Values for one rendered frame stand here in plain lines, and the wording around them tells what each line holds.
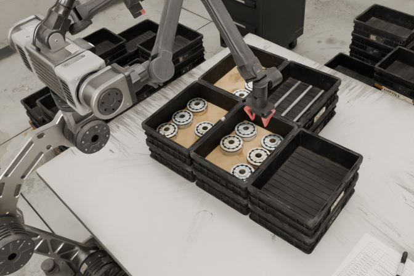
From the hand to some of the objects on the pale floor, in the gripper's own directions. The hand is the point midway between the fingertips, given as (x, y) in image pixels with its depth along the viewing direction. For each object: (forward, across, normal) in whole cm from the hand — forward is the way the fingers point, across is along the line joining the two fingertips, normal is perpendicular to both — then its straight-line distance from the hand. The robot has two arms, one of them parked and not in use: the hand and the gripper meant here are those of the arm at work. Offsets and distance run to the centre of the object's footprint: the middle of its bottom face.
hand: (259, 121), depth 174 cm
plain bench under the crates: (+106, -5, +12) cm, 107 cm away
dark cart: (+105, -117, +167) cm, 230 cm away
